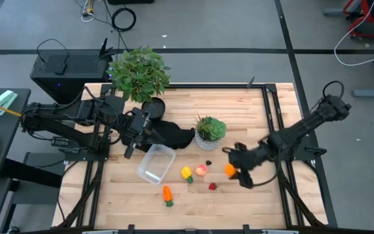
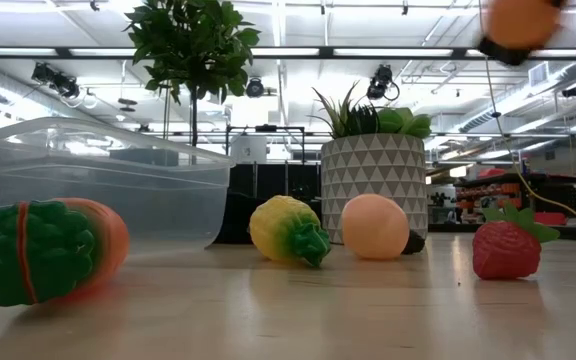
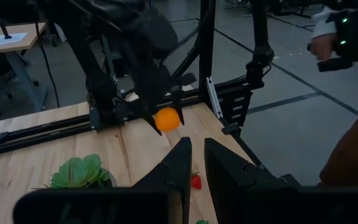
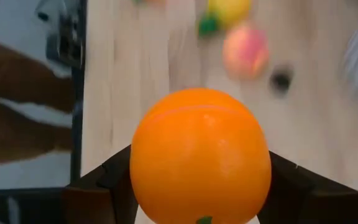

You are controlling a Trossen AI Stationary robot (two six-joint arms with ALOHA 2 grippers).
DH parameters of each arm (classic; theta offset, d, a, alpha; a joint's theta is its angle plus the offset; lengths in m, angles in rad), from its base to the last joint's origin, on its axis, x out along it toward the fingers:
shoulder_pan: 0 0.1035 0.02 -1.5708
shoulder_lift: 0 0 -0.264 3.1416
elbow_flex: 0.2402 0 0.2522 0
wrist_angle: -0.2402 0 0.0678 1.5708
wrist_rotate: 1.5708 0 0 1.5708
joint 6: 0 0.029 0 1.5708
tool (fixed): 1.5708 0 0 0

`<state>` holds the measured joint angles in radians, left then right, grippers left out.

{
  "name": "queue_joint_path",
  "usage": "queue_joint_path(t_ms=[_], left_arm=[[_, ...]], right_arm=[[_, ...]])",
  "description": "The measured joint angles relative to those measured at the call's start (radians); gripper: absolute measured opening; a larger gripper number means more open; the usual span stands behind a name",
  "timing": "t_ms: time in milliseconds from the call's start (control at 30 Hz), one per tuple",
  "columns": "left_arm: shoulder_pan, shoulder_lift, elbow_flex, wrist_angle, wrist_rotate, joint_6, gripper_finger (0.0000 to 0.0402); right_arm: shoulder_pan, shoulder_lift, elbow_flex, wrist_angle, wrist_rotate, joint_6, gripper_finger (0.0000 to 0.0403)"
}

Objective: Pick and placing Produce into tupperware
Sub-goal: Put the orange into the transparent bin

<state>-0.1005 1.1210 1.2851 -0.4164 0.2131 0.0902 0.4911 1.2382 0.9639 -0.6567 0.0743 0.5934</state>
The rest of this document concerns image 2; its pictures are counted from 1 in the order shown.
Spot leafy green artificial tree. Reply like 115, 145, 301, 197
123, 0, 262, 166

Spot yellow hanging cable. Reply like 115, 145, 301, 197
477, 0, 576, 227

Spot red bin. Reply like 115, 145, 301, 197
534, 211, 568, 226

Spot orange toy fruit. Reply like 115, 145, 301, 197
484, 0, 563, 50

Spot small dark toy produce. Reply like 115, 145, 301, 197
401, 229, 427, 256

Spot yellow toy pineapple green top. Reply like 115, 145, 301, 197
248, 194, 332, 268

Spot orange toy carrot green top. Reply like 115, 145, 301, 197
0, 197, 131, 308

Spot black overhead frame beam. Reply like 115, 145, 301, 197
0, 46, 576, 60

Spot red toy strawberry green leaves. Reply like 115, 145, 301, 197
471, 201, 561, 281

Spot green succulent plant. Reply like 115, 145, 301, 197
310, 82, 433, 140

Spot white ceiling air vent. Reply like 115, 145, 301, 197
528, 62, 550, 87

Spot clear plastic tupperware container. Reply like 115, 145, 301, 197
0, 117, 237, 251

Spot grey white triangle-pattern planter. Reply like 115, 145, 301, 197
320, 133, 429, 245

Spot black workbench with orange bins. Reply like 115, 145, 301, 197
455, 171, 576, 226

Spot pale orange toy peach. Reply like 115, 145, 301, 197
341, 193, 411, 261

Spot white box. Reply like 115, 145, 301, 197
231, 135, 268, 164

